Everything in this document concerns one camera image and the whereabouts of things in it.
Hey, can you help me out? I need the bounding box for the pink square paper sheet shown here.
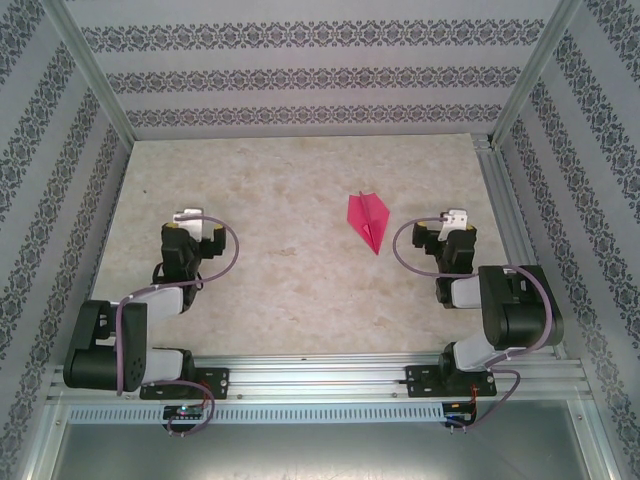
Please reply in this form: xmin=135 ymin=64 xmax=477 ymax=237
xmin=347 ymin=189 xmax=392 ymax=257

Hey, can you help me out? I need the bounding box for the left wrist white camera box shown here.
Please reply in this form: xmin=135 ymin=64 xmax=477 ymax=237
xmin=172 ymin=208 xmax=206 ymax=241

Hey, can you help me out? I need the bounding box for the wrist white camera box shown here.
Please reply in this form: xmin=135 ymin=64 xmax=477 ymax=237
xmin=172 ymin=208 xmax=206 ymax=241
xmin=438 ymin=208 xmax=470 ymax=244

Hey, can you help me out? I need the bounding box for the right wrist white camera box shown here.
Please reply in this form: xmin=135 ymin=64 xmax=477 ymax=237
xmin=438 ymin=208 xmax=470 ymax=244

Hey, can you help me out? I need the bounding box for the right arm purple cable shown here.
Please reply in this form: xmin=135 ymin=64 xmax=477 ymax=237
xmin=392 ymin=214 xmax=560 ymax=434

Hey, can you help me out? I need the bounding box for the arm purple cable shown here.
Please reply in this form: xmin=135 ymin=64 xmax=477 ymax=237
xmin=114 ymin=213 xmax=241 ymax=437
xmin=392 ymin=214 xmax=560 ymax=434

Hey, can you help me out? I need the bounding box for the aluminium side rail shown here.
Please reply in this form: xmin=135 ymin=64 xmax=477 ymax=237
xmin=472 ymin=133 xmax=570 ymax=361

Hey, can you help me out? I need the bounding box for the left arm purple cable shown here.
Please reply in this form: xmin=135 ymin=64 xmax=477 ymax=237
xmin=114 ymin=213 xmax=241 ymax=437

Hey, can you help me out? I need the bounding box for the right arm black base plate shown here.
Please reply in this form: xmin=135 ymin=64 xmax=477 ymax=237
xmin=404 ymin=364 xmax=499 ymax=399

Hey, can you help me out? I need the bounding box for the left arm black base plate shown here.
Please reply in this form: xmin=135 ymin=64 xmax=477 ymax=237
xmin=139 ymin=367 xmax=232 ymax=401

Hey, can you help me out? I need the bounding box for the aluminium mounting rail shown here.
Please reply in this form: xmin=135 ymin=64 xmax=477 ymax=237
xmin=47 ymin=352 xmax=594 ymax=404

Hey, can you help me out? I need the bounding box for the aluminium frame post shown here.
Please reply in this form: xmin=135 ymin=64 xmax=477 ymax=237
xmin=491 ymin=0 xmax=584 ymax=147
xmin=43 ymin=0 xmax=137 ymax=144

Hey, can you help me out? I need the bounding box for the slotted grey cable duct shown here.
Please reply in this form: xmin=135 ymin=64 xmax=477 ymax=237
xmin=67 ymin=403 xmax=447 ymax=424

